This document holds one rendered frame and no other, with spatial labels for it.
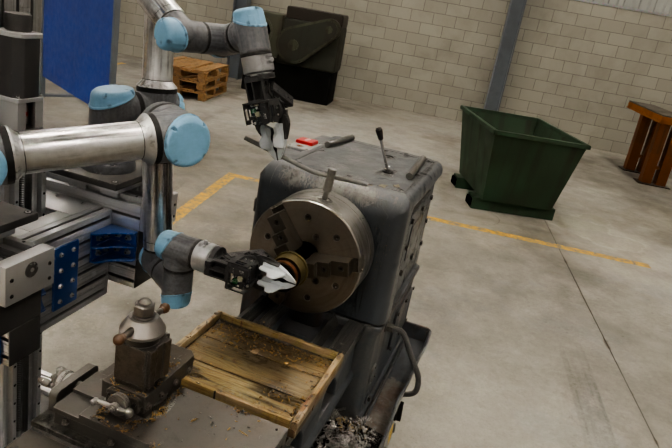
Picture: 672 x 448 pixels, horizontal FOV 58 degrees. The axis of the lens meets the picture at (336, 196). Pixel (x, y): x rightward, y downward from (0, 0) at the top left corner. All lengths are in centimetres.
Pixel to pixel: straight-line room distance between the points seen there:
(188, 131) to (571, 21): 1049
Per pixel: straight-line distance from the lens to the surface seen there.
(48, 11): 803
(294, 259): 148
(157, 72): 184
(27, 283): 144
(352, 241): 153
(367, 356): 183
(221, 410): 122
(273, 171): 175
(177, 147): 137
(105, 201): 182
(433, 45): 1138
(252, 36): 146
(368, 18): 1145
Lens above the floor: 173
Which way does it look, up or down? 18 degrees down
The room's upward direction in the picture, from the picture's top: 10 degrees clockwise
